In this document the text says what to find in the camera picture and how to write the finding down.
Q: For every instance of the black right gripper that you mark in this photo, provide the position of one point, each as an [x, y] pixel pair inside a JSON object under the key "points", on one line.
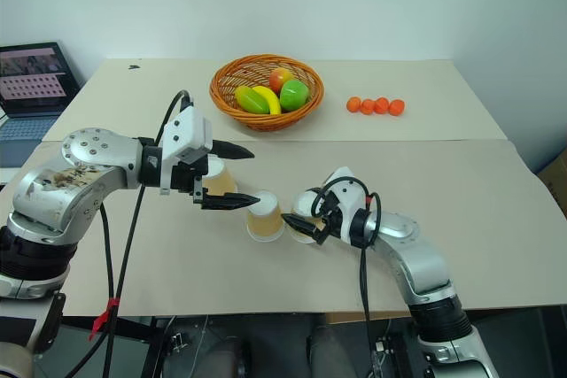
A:
{"points": [[331, 227]]}

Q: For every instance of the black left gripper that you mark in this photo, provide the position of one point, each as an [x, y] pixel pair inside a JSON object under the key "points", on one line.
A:
{"points": [[182, 179]]}

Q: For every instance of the tan paper cup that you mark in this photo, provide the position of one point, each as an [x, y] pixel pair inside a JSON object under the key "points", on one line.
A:
{"points": [[221, 181], [303, 205], [266, 221]]}

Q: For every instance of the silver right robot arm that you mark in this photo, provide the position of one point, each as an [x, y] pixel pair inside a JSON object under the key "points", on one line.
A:
{"points": [[412, 254]]}

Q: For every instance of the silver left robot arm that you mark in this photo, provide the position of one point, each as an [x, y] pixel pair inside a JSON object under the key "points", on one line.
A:
{"points": [[88, 161]]}

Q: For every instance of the green mango fruit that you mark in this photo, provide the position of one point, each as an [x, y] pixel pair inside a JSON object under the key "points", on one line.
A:
{"points": [[250, 100]]}

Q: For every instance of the yellow toy banana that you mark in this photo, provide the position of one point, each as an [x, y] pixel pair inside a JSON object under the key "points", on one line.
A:
{"points": [[271, 101]]}

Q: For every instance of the orange wicker basket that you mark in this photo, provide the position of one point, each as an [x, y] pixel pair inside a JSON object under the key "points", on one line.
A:
{"points": [[226, 86]]}

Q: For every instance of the green apple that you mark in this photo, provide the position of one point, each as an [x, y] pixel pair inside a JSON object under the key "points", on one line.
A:
{"points": [[293, 95]]}

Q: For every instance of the red yellow toy apple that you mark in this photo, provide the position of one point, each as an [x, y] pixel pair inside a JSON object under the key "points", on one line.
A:
{"points": [[281, 78]]}

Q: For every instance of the small orange toy fruit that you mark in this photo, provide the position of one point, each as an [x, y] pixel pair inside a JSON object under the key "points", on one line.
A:
{"points": [[353, 104], [397, 108], [368, 106], [382, 105]]}

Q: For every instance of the red tape strip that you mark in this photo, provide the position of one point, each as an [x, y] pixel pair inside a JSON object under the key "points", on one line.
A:
{"points": [[103, 317]]}

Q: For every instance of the open grey laptop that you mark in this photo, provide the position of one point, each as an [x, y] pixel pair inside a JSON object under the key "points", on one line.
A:
{"points": [[31, 86]]}

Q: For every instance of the brown cardboard box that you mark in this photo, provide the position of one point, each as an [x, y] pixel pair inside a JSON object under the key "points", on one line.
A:
{"points": [[556, 183]]}

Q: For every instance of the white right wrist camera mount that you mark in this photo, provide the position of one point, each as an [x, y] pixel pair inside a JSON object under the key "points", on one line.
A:
{"points": [[350, 194]]}

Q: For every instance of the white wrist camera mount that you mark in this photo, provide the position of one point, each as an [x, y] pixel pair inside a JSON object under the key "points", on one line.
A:
{"points": [[186, 125], [350, 194]]}

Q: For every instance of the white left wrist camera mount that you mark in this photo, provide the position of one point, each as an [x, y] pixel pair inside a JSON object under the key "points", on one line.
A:
{"points": [[186, 125]]}

